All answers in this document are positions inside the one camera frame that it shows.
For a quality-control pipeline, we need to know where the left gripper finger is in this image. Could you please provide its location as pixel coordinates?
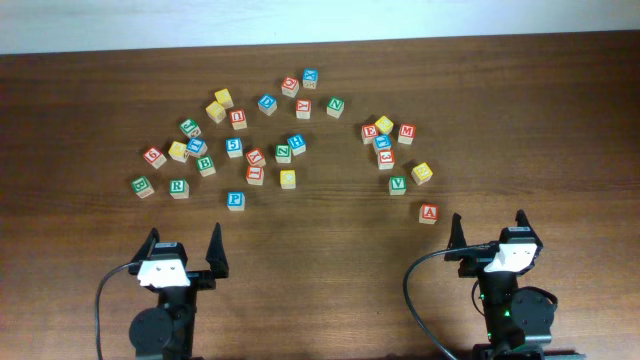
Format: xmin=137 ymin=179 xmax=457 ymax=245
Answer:
xmin=205 ymin=223 xmax=229 ymax=274
xmin=131 ymin=228 xmax=159 ymax=263

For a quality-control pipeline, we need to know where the green R block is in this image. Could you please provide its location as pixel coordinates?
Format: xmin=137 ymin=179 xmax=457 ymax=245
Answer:
xmin=169 ymin=179 xmax=190 ymax=199

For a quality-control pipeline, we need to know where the blue P block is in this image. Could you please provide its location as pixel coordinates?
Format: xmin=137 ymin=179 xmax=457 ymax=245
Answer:
xmin=226 ymin=192 xmax=246 ymax=211

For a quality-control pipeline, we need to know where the green V block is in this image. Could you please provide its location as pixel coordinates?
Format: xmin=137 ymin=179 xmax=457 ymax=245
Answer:
xmin=389 ymin=176 xmax=407 ymax=196

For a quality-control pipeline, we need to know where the yellow C block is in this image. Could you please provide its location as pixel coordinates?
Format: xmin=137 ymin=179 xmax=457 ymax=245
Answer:
xmin=279 ymin=169 xmax=296 ymax=189

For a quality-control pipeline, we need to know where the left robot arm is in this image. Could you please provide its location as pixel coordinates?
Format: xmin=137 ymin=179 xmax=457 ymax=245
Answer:
xmin=129 ymin=224 xmax=229 ymax=360

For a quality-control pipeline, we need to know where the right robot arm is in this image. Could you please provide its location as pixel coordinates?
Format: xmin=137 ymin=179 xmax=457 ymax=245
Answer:
xmin=445 ymin=210 xmax=586 ymax=359

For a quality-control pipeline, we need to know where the red A block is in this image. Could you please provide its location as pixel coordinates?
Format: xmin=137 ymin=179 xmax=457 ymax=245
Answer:
xmin=418 ymin=204 xmax=439 ymax=224

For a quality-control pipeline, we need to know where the green B block far left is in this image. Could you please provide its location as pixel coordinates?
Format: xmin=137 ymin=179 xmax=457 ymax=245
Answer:
xmin=131 ymin=176 xmax=155 ymax=199

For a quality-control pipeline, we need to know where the green b block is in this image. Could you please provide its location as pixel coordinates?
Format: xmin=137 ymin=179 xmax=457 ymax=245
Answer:
xmin=131 ymin=176 xmax=155 ymax=199
xmin=196 ymin=156 xmax=216 ymax=177

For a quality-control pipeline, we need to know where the yellow S block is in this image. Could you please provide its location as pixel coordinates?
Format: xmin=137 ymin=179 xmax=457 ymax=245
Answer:
xmin=411 ymin=162 xmax=433 ymax=185

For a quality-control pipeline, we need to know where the red 6 block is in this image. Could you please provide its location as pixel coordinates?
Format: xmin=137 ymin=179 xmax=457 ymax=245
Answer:
xmin=143 ymin=147 xmax=167 ymax=169

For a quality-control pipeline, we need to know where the green B block centre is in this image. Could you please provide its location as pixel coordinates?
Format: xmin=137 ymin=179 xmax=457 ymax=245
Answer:
xmin=196 ymin=156 xmax=216 ymax=177

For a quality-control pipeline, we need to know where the yellow block left cluster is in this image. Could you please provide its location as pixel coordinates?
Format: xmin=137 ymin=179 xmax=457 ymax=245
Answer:
xmin=168 ymin=141 xmax=189 ymax=163

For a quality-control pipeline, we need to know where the blue block left cluster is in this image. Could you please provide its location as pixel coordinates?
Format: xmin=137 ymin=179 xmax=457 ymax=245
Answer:
xmin=186 ymin=138 xmax=208 ymax=158

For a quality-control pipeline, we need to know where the red Y block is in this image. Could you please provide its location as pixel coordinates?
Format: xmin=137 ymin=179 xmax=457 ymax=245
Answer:
xmin=245 ymin=148 xmax=266 ymax=167

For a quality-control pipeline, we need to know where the red 3 block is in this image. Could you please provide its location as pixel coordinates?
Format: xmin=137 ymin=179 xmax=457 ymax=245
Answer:
xmin=377 ymin=149 xmax=395 ymax=170

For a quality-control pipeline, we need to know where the blue 5 block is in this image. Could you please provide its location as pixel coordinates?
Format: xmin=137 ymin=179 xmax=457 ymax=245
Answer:
xmin=225 ymin=138 xmax=243 ymax=158

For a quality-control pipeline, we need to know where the green J block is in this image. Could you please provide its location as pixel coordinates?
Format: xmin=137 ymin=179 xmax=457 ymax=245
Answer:
xmin=179 ymin=118 xmax=201 ymax=139

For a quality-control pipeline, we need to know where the red M block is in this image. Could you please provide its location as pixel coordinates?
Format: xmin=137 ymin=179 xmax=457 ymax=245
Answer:
xmin=398 ymin=124 xmax=416 ymax=145

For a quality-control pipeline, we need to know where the green Z block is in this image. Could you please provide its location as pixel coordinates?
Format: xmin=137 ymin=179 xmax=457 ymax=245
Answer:
xmin=275 ymin=144 xmax=292 ymax=164

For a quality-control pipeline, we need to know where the yellow 8 block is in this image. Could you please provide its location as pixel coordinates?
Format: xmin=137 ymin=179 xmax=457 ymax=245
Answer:
xmin=374 ymin=116 xmax=394 ymax=135

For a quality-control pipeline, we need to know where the blue H block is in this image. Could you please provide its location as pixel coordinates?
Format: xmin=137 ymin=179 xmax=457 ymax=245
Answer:
xmin=287 ymin=134 xmax=306 ymax=156

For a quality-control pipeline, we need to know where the red E block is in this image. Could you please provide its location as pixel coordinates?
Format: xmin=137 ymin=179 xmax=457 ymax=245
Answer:
xmin=361 ymin=124 xmax=379 ymax=145

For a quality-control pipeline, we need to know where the yellow block lower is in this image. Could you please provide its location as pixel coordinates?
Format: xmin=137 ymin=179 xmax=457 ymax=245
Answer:
xmin=205 ymin=101 xmax=226 ymax=124

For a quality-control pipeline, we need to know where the red U block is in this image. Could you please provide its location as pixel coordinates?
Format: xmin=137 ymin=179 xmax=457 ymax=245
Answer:
xmin=230 ymin=109 xmax=247 ymax=130

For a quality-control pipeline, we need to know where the yellow block upper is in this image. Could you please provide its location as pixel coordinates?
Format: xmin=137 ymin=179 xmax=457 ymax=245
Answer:
xmin=214 ymin=88 xmax=234 ymax=109

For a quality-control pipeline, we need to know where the blue D block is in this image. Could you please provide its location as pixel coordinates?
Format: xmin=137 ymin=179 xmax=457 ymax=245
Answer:
xmin=258 ymin=94 xmax=277 ymax=116

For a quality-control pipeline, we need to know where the green N block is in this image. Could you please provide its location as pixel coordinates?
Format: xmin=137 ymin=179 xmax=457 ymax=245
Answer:
xmin=327 ymin=97 xmax=345 ymax=118

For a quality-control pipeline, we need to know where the red Q block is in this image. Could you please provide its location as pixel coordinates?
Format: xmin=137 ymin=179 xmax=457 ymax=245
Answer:
xmin=281 ymin=76 xmax=300 ymax=98

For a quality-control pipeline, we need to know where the blue X block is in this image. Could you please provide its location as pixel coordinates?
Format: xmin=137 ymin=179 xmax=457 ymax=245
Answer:
xmin=302 ymin=68 xmax=319 ymax=89

